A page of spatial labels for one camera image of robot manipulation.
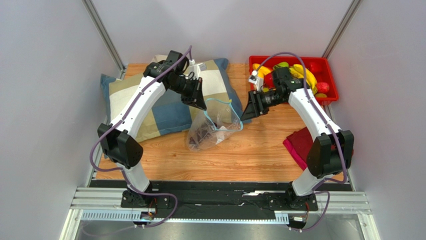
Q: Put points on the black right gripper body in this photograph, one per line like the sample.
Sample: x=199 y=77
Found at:
x=257 y=102

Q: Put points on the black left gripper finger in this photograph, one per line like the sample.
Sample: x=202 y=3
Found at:
x=198 y=90
x=197 y=102

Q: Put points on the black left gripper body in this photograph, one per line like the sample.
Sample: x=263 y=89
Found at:
x=185 y=88

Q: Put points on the clear zip top bag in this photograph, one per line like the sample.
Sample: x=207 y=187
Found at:
x=223 y=114

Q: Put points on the dark red grape bunch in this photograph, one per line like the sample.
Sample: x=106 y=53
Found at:
x=203 y=137

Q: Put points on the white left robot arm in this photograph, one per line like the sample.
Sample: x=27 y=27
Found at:
x=118 y=139

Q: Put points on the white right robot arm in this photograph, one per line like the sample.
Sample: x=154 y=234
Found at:
x=296 y=93

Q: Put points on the yellow starfruit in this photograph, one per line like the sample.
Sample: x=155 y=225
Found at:
x=261 y=71

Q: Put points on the yellow banana bunch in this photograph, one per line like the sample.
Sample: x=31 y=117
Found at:
x=297 y=71

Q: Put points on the dark red folded cloth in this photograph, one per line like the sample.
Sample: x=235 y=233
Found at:
x=299 y=146

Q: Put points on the red plastic fruit bin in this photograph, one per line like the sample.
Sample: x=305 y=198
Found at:
x=319 y=67

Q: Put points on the red strawberry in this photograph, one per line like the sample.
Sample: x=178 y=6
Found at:
x=323 y=87

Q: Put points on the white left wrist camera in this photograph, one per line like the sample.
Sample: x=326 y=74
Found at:
x=195 y=69

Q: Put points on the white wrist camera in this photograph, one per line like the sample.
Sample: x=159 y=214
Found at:
x=195 y=69
x=255 y=80

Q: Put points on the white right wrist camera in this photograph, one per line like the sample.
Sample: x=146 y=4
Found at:
x=255 y=80

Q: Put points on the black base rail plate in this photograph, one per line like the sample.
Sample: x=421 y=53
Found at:
x=203 y=200

